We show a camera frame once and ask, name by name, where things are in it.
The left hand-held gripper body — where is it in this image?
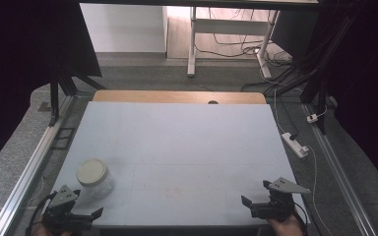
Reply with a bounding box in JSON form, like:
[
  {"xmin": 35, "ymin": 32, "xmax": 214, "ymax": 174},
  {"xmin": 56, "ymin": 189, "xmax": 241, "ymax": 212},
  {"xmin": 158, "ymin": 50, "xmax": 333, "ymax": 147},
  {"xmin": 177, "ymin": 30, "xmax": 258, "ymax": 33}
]
[{"xmin": 42, "ymin": 185, "xmax": 95, "ymax": 234}]

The clear glass jar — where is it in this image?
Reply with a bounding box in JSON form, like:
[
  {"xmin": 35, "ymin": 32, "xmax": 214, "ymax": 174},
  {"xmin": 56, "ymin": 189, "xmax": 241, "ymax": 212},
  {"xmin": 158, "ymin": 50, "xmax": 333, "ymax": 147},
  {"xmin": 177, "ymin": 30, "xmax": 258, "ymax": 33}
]
[{"xmin": 76, "ymin": 158, "xmax": 116, "ymax": 200}]

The black floor cables bundle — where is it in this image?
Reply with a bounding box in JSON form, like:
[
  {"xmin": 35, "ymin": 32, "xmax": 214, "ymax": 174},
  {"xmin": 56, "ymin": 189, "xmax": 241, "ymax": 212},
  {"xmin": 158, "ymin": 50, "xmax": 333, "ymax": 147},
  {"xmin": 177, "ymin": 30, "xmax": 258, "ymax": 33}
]
[{"xmin": 195, "ymin": 8, "xmax": 313, "ymax": 94}]

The black metal stand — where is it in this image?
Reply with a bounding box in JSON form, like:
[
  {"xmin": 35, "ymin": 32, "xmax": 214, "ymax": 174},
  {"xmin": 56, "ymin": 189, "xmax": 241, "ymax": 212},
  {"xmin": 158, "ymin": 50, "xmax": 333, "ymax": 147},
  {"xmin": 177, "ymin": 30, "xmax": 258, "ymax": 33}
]
[
  {"xmin": 47, "ymin": 65, "xmax": 107, "ymax": 128},
  {"xmin": 269, "ymin": 6, "xmax": 362, "ymax": 136}
]

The black rectangular floor frame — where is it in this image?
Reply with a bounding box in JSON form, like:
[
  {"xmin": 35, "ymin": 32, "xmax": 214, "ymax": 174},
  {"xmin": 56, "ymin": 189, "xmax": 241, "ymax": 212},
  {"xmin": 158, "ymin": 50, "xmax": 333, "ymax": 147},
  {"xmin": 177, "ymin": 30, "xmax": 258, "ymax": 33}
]
[{"xmin": 50, "ymin": 126, "xmax": 77, "ymax": 151}]

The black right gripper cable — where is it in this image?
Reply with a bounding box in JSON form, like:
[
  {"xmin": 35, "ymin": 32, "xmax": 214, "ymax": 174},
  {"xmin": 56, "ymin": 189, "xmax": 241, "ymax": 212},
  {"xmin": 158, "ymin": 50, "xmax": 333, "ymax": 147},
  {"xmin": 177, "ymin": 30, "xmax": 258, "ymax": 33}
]
[{"xmin": 292, "ymin": 202, "xmax": 310, "ymax": 236}]

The white desk frame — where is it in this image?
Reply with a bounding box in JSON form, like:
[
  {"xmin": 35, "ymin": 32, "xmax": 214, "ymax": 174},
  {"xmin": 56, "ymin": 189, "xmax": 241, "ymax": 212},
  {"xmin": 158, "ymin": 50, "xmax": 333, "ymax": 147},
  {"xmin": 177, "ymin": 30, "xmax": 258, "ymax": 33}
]
[{"xmin": 187, "ymin": 6, "xmax": 281, "ymax": 80}]

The thin white cable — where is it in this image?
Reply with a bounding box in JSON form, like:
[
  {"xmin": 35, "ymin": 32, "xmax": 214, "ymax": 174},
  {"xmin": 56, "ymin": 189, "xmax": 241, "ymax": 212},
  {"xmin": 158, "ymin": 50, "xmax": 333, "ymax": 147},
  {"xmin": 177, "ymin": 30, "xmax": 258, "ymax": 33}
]
[{"xmin": 273, "ymin": 88, "xmax": 287, "ymax": 136}]

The white power strip cable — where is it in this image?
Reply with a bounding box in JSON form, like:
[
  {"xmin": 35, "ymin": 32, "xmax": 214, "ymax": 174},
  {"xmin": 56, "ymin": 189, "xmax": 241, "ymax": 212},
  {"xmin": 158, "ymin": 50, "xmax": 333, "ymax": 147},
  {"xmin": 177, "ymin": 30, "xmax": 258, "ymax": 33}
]
[{"xmin": 306, "ymin": 145, "xmax": 335, "ymax": 236}]

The dark curtain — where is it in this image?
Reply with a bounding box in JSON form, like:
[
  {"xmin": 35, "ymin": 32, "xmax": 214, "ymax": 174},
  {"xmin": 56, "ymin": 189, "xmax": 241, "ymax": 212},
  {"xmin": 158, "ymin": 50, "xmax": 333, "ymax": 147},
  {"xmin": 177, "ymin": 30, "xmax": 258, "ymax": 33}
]
[
  {"xmin": 308, "ymin": 0, "xmax": 378, "ymax": 198},
  {"xmin": 0, "ymin": 0, "xmax": 103, "ymax": 178}
]

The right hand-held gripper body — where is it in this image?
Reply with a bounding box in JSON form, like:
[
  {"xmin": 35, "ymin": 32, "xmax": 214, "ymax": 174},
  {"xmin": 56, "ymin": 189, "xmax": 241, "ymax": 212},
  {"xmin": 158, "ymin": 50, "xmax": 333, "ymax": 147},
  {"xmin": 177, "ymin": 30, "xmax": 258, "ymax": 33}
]
[{"xmin": 250, "ymin": 177, "xmax": 312, "ymax": 222}]

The cream round jar lid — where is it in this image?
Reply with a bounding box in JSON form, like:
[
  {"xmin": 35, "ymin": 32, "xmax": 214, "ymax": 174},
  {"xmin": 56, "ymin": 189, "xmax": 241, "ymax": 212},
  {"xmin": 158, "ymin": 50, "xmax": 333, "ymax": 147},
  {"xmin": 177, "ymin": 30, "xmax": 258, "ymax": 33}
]
[{"xmin": 76, "ymin": 158, "xmax": 108, "ymax": 188}]

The wooden table top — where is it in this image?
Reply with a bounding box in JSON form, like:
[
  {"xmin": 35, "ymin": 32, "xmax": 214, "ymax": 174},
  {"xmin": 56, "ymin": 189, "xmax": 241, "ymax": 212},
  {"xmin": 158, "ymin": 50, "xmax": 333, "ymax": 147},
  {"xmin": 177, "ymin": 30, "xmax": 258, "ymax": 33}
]
[{"xmin": 92, "ymin": 89, "xmax": 268, "ymax": 105}]

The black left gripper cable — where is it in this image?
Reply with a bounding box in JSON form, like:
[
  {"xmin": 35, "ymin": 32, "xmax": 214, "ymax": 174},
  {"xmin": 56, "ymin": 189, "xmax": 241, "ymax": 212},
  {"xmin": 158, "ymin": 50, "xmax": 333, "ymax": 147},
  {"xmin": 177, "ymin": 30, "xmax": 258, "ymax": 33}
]
[{"xmin": 25, "ymin": 192, "xmax": 57, "ymax": 236}]

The person's right hand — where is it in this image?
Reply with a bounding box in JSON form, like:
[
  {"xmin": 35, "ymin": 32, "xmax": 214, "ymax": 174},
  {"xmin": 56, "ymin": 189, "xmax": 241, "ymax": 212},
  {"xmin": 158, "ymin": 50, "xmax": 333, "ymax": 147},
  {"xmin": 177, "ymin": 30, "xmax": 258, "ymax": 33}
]
[{"xmin": 267, "ymin": 212, "xmax": 305, "ymax": 236}]

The person's left hand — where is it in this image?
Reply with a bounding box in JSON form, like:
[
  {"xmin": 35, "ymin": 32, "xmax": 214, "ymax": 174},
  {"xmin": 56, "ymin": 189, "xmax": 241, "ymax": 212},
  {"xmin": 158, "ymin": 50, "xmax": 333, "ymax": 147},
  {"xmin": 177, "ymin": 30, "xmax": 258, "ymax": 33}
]
[{"xmin": 31, "ymin": 215, "xmax": 74, "ymax": 236}]

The aluminium floor rail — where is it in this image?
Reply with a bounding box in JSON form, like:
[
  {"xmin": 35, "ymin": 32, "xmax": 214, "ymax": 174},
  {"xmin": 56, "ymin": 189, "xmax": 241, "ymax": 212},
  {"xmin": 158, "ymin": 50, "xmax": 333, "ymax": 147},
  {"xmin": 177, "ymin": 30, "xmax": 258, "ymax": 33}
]
[
  {"xmin": 301, "ymin": 102, "xmax": 378, "ymax": 236},
  {"xmin": 0, "ymin": 94, "xmax": 75, "ymax": 236}
]

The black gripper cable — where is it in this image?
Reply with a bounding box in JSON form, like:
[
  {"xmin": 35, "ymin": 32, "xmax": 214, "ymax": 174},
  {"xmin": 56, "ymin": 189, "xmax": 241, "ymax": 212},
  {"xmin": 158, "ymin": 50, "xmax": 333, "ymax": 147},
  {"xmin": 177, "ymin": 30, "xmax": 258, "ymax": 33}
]
[
  {"xmin": 292, "ymin": 202, "xmax": 310, "ymax": 236},
  {"xmin": 25, "ymin": 192, "xmax": 57, "ymax": 236}
]

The pale blue table mat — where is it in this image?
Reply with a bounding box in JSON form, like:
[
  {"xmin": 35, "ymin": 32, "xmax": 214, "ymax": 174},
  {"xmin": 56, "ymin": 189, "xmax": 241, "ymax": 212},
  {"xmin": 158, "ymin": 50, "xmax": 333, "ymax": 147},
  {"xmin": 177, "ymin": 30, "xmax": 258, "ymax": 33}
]
[{"xmin": 50, "ymin": 100, "xmax": 311, "ymax": 228}]

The white power strip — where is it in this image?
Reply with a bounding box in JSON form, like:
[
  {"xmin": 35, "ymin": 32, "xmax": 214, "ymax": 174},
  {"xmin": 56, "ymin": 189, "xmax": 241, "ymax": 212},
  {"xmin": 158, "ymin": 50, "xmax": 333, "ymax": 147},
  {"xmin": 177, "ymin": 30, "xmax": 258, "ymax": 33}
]
[{"xmin": 281, "ymin": 132, "xmax": 310, "ymax": 159}]

